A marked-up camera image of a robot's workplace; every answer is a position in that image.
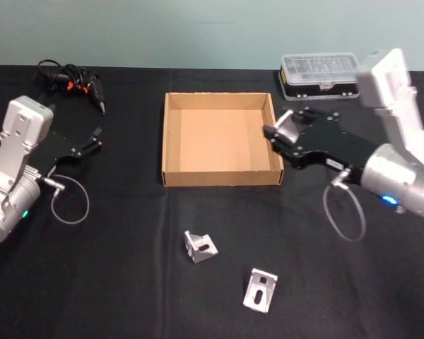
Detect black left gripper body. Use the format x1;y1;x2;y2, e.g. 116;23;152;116
34;128;90;177

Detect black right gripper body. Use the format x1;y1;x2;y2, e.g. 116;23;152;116
290;112;379;186

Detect silver metal corner bracket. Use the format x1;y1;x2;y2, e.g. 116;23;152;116
241;267;279;314
183;230;220;266
274;109;302;145

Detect clear plastic case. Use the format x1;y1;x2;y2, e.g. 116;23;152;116
278;52;362;102

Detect shallow brown cardboard tray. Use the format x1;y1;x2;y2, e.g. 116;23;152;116
161;92;285;188

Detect black tablecloth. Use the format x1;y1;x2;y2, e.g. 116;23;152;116
0;64;424;339

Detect left gripper's thin cable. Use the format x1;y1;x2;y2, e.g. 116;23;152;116
42;173;90;225

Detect gripper's thin cable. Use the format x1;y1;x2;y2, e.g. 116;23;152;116
322;168;368;244
42;173;90;225

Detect right gripper's thin cable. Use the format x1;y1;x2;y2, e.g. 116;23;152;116
322;168;368;244

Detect black corded tool, orange parts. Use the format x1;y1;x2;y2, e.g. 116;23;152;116
37;59;107;116

